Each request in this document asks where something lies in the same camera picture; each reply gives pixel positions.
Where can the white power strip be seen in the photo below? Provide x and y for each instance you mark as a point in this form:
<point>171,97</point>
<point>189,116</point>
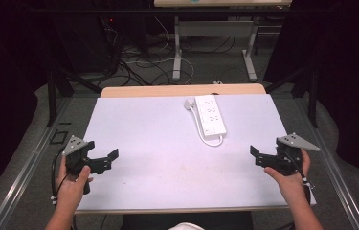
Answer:
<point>210,116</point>

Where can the black metal stand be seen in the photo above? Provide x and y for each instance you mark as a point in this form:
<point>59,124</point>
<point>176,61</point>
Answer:
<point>311,96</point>
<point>52,96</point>

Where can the dark computer tower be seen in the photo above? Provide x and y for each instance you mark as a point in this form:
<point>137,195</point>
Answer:
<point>84,41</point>

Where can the person's left hand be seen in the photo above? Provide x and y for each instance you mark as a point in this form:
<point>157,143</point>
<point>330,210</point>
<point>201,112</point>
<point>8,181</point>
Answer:
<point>70,188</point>

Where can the aluminium floor rail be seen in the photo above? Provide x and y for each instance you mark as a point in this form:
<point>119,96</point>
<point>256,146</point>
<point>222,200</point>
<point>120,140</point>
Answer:
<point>27,166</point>
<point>333,172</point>

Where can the white table mat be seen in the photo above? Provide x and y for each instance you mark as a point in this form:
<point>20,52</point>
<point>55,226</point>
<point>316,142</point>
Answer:
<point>154,153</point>

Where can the person's right hand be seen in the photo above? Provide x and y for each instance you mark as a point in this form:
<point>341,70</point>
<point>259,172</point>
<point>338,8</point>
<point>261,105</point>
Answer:
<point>292,185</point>

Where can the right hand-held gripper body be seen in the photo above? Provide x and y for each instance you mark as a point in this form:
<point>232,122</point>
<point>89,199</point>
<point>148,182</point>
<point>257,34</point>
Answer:
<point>290,159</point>

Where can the black square frame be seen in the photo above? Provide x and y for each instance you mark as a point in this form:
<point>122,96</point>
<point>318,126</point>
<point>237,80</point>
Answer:
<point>59,137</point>

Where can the person's dark clothing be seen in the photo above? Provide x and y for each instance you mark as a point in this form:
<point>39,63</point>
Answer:
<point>186,220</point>

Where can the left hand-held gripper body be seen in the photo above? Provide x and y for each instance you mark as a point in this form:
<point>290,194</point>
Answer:
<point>75,156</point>

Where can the white desk with metal legs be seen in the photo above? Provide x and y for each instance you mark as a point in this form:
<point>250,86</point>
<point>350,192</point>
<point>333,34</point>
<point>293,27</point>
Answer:
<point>215,28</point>

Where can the white power plug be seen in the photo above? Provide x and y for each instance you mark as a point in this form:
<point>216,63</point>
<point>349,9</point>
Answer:
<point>188,104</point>

